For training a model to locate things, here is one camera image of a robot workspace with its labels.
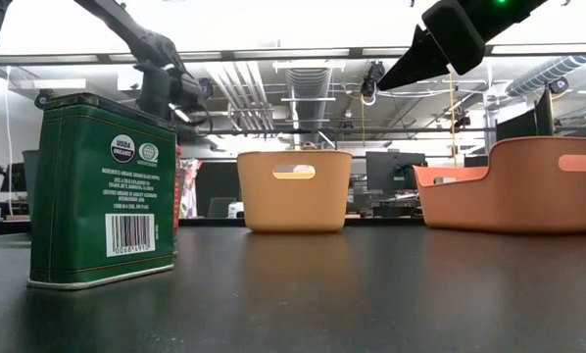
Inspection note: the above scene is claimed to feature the grey chair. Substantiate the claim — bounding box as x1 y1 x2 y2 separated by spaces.
206 196 237 220

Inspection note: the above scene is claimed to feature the black monitor back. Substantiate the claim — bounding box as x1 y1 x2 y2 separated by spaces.
495 108 538 144

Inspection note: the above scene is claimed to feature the white ceiling unit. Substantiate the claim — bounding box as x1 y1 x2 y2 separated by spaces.
117 68 142 93

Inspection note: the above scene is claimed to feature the black upright panel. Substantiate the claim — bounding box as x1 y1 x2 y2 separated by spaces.
535 86 556 138

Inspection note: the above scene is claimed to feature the silver ventilation duct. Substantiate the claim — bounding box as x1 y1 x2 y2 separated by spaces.
285 67 334 148

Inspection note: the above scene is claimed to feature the black table edge rail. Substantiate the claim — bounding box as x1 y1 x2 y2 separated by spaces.
0 217 429 238

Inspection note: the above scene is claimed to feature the yellow plastic bin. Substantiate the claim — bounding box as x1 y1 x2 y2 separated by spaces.
236 149 354 234

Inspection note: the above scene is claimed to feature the white ceiling light fixture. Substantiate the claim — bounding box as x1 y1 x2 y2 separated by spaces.
16 78 87 91

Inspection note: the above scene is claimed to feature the ribbed silver duct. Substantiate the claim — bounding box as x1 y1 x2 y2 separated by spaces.
505 53 586 98

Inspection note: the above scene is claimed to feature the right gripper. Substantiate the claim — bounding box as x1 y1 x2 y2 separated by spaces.
375 0 552 93

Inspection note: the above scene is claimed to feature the teal plastic bin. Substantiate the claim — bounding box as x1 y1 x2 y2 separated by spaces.
22 149 40 220

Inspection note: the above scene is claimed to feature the cluttered desk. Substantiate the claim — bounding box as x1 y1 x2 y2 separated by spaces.
350 189 424 220

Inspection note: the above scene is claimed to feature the white wall cable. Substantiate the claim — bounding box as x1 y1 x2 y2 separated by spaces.
4 66 14 202

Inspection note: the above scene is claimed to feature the black horizontal ceiling beam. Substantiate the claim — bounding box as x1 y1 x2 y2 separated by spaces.
190 126 498 137

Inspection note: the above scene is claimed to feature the green spice tin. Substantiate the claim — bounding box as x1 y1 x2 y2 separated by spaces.
26 92 178 291

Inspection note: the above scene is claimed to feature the overhead frame bar with lights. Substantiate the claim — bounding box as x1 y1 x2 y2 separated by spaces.
0 42 586 67

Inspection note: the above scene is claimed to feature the floral cloth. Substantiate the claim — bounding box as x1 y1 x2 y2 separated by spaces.
179 158 204 220

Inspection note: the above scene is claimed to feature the dark partition panel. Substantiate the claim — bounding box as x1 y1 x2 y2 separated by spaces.
196 161 240 220

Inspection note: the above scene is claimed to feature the orange plastic bin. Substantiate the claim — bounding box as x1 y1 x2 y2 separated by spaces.
413 135 586 235

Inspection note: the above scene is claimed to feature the black flat monitor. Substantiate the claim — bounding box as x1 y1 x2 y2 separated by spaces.
464 154 492 169
365 151 428 192
0 163 28 194

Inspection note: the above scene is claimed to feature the black hanging overhead camera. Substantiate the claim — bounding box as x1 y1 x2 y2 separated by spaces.
360 61 387 98

